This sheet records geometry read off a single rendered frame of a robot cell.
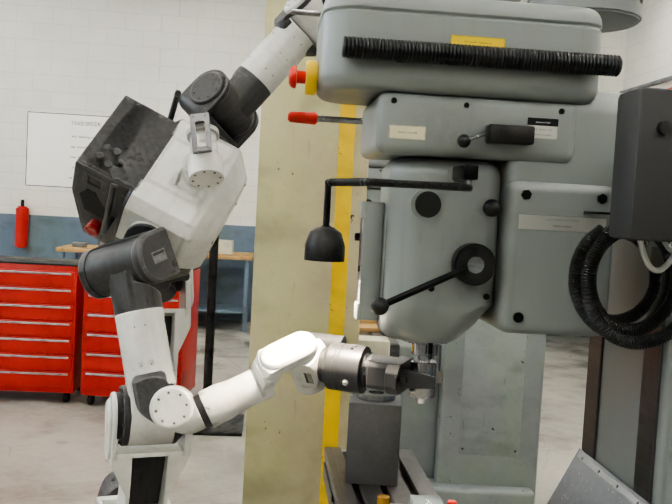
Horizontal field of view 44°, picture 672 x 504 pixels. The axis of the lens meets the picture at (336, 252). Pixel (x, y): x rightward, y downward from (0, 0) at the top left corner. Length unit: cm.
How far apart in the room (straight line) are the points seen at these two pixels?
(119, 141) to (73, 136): 904
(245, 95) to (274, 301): 152
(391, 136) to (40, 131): 960
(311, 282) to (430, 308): 182
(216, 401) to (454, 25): 78
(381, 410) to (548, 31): 92
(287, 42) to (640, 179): 90
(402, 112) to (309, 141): 184
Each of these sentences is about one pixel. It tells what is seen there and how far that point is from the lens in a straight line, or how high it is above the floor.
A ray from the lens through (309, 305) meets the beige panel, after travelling 323.
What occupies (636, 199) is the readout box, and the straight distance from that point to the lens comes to 122.
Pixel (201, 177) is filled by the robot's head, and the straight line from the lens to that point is 160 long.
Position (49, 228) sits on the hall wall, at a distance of 1079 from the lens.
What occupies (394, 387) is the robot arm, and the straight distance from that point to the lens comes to 149.
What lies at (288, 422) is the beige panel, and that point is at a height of 69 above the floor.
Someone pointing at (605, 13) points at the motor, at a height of 189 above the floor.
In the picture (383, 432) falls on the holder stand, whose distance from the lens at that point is 194.
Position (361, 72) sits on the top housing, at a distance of 137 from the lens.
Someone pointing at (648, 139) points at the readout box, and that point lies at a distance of 123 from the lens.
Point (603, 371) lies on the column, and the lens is 173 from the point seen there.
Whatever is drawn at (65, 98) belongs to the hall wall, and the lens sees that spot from 1082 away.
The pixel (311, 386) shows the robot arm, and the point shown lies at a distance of 161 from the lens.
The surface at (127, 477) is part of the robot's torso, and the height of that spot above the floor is 88.
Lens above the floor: 154
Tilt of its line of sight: 3 degrees down
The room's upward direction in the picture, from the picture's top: 3 degrees clockwise
